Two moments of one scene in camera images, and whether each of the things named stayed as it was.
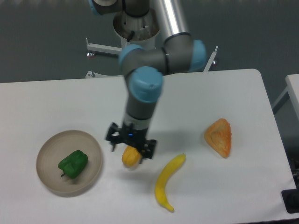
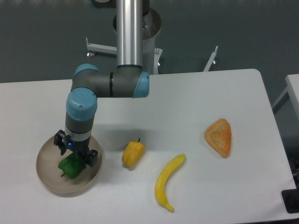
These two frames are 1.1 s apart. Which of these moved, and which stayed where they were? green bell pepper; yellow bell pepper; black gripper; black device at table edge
Moved: black gripper
Stayed: yellow bell pepper; green bell pepper; black device at table edge
